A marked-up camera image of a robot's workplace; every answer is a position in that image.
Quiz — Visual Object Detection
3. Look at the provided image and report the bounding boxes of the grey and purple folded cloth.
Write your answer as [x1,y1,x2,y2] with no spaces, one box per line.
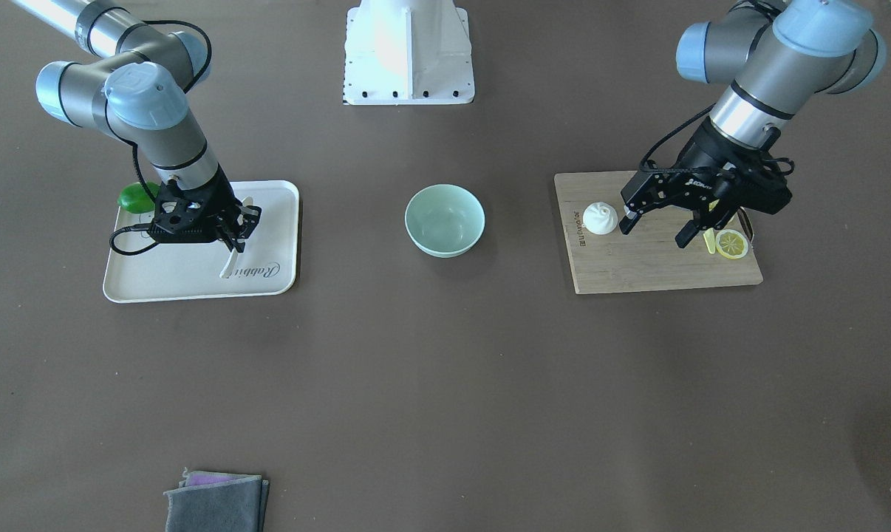
[164,468,270,531]

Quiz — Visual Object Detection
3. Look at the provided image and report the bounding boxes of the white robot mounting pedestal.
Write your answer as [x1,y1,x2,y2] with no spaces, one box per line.
[342,1,476,106]

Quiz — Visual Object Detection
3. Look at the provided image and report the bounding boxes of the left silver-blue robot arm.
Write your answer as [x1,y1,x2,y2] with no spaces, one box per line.
[620,1,887,247]

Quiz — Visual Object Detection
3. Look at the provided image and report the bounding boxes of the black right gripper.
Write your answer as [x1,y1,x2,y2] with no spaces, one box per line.
[147,168,262,252]

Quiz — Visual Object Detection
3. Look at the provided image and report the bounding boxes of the lemon slice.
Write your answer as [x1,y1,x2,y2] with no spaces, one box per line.
[714,229,751,260]

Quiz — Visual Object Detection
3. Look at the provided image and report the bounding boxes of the yellow plastic knife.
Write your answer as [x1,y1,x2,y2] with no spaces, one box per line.
[703,228,717,255]

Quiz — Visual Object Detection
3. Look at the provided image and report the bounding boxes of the white steamed bun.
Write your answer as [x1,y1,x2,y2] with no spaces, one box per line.
[583,202,620,235]

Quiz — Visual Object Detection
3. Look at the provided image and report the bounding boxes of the white ceramic soup spoon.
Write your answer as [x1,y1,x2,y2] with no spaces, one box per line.
[219,196,254,279]

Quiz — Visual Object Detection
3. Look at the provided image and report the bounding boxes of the mint green bowl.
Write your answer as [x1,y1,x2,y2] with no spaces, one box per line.
[404,184,486,257]

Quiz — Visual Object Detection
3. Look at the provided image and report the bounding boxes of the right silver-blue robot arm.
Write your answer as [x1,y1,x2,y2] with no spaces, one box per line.
[18,1,261,253]

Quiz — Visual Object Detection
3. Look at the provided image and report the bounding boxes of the cream Rabbit serving tray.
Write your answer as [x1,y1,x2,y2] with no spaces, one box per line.
[102,180,300,303]

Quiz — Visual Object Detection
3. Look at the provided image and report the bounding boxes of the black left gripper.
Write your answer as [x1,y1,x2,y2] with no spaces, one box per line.
[620,118,793,248]

